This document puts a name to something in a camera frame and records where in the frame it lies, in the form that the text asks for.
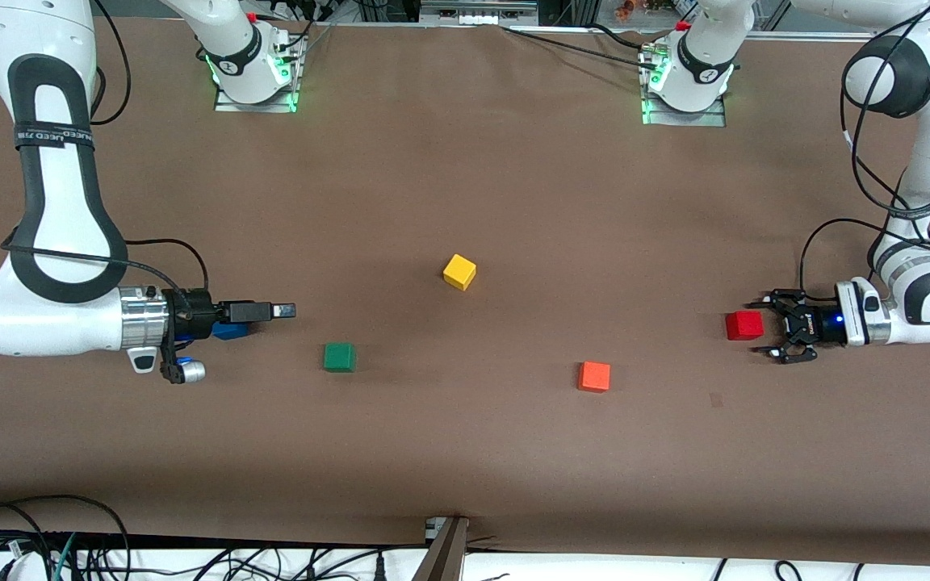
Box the black cable tangle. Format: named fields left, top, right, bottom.
left=77, top=545, right=427, bottom=581

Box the grey base cable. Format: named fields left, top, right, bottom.
left=291, top=0, right=338, bottom=61

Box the red wooden block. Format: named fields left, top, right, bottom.
left=725, top=311, right=765, bottom=341

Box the aluminium frame rail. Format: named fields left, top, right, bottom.
left=752, top=30, right=857, bottom=42

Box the black looped cable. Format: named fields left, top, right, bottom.
left=0, top=494, right=133, bottom=581
left=0, top=504, right=54, bottom=581

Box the short black base cable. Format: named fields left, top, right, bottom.
left=586, top=23, right=651, bottom=51

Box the grey power strip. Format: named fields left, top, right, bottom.
left=421, top=0, right=540, bottom=27

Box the long black base cable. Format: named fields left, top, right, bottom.
left=500, top=24, right=653, bottom=72

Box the orange wooden block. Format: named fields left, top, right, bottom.
left=577, top=361, right=612, bottom=394

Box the grey camera support bar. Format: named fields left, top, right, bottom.
left=411, top=516, right=471, bottom=581

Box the yellow wooden block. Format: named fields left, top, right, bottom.
left=442, top=253, right=478, bottom=292

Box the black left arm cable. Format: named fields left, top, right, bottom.
left=798, top=0, right=930, bottom=301

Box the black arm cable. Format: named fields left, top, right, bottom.
left=798, top=0, right=930, bottom=301
left=0, top=0, right=210, bottom=311

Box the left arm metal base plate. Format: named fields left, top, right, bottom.
left=640, top=48, right=728, bottom=128

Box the brown paper table cover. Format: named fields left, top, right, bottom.
left=0, top=15, right=930, bottom=566

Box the green wooden block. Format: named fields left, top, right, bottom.
left=323, top=342, right=357, bottom=374

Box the teal cable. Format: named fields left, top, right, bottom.
left=49, top=533, right=78, bottom=581

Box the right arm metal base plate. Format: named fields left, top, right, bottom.
left=213, top=36, right=300, bottom=114

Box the colourful toy pile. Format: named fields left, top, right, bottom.
left=614, top=0, right=692, bottom=21

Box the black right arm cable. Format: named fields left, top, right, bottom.
left=0, top=0, right=210, bottom=311

